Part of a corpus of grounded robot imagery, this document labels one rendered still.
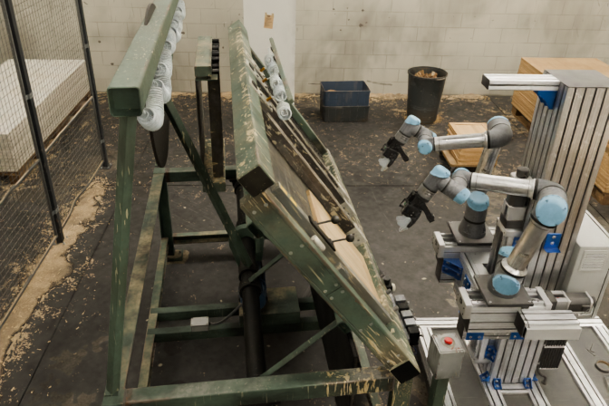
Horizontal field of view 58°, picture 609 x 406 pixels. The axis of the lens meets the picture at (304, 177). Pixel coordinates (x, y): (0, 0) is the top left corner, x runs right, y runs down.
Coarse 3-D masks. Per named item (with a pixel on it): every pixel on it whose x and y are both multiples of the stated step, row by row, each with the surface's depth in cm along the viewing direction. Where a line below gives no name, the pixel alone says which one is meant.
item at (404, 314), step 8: (384, 280) 313; (392, 288) 315; (400, 296) 304; (400, 304) 298; (400, 312) 297; (408, 312) 293; (400, 320) 291; (408, 320) 287; (408, 328) 282; (416, 328) 282; (408, 336) 280; (416, 336) 281; (416, 344) 284; (416, 352) 291
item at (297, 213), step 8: (280, 184) 227; (272, 192) 223; (280, 192) 224; (280, 200) 226; (288, 200) 226; (288, 208) 228; (296, 208) 229; (296, 216) 230; (304, 216) 232; (304, 224) 233; (312, 232) 236; (320, 240) 238; (328, 248) 241; (328, 256) 243; (336, 256) 244; (344, 264) 247; (352, 272) 250; (352, 280) 251; (360, 280) 256; (360, 288) 254; (368, 296) 257; (368, 304) 260; (376, 304) 261; (376, 312) 263; (384, 312) 264; (384, 320) 266
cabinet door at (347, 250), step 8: (312, 200) 277; (312, 208) 272; (320, 208) 286; (320, 216) 273; (328, 216) 292; (328, 224) 281; (336, 224) 299; (328, 232) 269; (336, 232) 287; (344, 240) 294; (336, 248) 263; (344, 248) 281; (352, 248) 299; (344, 256) 269; (352, 256) 286; (360, 256) 306; (352, 264) 274; (360, 264) 294; (360, 272) 281; (368, 272) 299; (368, 280) 287; (368, 288) 273; (376, 296) 279
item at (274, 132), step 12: (252, 84) 265; (264, 96) 276; (264, 108) 274; (264, 120) 277; (276, 132) 281; (276, 144) 284; (288, 144) 285; (288, 156) 288; (300, 156) 290; (300, 168) 293; (312, 180) 297; (324, 192) 302; (324, 204) 306; (336, 204) 307; (348, 216) 316; (348, 228) 316; (360, 240) 321
